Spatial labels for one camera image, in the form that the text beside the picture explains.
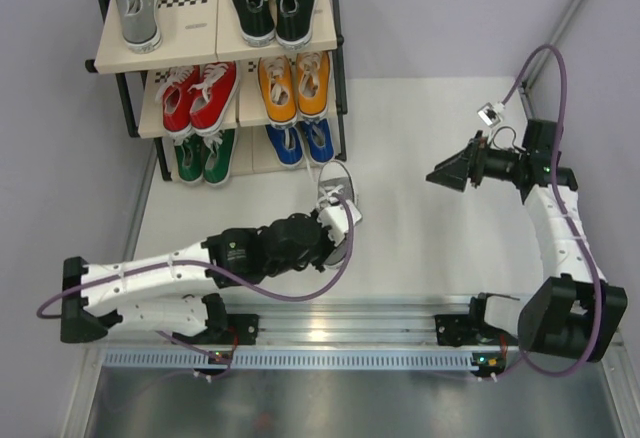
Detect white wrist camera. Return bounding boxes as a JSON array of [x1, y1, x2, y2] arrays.
[[317, 200, 362, 246], [477, 102, 505, 128]]

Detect orange canvas sneaker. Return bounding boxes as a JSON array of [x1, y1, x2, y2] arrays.
[[257, 56, 298, 129], [295, 51, 331, 120]]

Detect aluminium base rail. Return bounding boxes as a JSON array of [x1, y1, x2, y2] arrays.
[[82, 293, 556, 350]]

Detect white slotted cable duct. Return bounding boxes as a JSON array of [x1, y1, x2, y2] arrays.
[[103, 349, 489, 371]]

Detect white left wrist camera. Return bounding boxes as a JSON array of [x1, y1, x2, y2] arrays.
[[317, 200, 362, 246]]

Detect grey canvas sneaker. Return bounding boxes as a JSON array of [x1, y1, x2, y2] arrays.
[[316, 161, 358, 268], [116, 0, 162, 54]]

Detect green canvas sneaker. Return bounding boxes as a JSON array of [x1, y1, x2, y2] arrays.
[[174, 134, 203, 185], [203, 129, 237, 187]]

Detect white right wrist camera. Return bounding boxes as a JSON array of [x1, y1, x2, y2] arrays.
[[477, 102, 505, 128]]

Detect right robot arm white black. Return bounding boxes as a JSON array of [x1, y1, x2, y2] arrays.
[[426, 119, 628, 362]]

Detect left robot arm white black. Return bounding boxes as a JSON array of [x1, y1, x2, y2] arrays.
[[60, 213, 346, 344]]

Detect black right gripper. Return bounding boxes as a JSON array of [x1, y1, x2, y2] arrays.
[[427, 131, 528, 193]]

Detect red canvas sneaker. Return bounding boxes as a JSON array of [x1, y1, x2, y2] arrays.
[[189, 61, 240, 137], [155, 65, 200, 141]]

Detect beige shoe shelf black frame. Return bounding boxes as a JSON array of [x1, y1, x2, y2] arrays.
[[83, 0, 347, 182]]

